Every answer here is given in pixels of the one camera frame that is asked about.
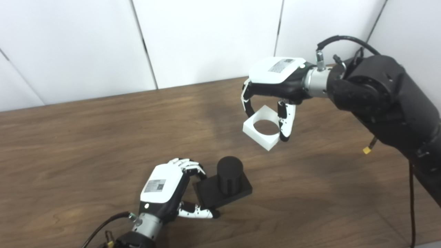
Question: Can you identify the black peg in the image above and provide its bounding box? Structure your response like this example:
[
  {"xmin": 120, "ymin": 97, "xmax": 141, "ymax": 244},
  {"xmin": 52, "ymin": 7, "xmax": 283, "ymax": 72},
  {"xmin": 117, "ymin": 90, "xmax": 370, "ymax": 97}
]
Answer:
[{"xmin": 193, "ymin": 156, "xmax": 253, "ymax": 209}]

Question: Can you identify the thin yellow-tipped arm wire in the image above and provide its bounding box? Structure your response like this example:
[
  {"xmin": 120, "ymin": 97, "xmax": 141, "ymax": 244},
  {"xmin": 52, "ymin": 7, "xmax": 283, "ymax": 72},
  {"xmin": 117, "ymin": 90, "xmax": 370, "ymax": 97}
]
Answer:
[
  {"xmin": 362, "ymin": 136, "xmax": 378, "ymax": 154},
  {"xmin": 103, "ymin": 231, "xmax": 116, "ymax": 248}
]

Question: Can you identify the thin black hanging cable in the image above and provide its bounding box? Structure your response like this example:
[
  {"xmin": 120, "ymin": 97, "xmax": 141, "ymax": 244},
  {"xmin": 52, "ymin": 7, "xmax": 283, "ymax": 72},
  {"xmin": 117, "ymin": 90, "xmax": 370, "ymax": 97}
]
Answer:
[{"xmin": 409, "ymin": 161, "xmax": 416, "ymax": 248}]

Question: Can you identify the thin yellow-tipped right arm wire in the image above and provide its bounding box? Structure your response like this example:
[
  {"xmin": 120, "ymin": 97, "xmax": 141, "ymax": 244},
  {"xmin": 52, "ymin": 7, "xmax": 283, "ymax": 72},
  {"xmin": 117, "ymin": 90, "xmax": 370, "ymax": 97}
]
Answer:
[{"xmin": 362, "ymin": 136, "xmax": 378, "ymax": 154}]

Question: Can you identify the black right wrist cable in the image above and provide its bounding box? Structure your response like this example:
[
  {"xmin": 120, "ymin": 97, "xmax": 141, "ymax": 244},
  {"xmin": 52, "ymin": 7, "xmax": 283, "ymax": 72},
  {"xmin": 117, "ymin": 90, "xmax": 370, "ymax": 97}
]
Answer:
[{"xmin": 316, "ymin": 35, "xmax": 381, "ymax": 71}]

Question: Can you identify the white square piece with hole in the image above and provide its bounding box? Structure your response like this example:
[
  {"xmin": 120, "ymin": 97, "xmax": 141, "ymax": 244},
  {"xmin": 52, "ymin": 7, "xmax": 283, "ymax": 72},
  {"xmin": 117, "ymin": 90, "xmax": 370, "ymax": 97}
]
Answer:
[{"xmin": 243, "ymin": 105, "xmax": 281, "ymax": 151}]

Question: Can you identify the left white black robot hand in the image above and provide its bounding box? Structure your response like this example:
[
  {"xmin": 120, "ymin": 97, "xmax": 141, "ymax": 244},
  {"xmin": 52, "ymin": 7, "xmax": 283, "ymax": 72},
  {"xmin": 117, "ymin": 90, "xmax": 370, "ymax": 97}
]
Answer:
[{"xmin": 140, "ymin": 158, "xmax": 220, "ymax": 223}]

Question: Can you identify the thin yellow-tipped left arm wire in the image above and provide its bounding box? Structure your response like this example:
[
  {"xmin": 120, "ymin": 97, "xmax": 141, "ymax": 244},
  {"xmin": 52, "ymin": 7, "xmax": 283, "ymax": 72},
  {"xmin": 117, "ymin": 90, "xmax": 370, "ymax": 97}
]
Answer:
[{"xmin": 103, "ymin": 231, "xmax": 116, "ymax": 248}]

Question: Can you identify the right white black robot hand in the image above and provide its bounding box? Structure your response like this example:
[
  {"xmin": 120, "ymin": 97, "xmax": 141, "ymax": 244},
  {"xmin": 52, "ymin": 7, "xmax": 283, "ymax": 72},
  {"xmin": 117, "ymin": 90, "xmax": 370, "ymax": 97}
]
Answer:
[{"xmin": 241, "ymin": 57, "xmax": 316, "ymax": 142}]

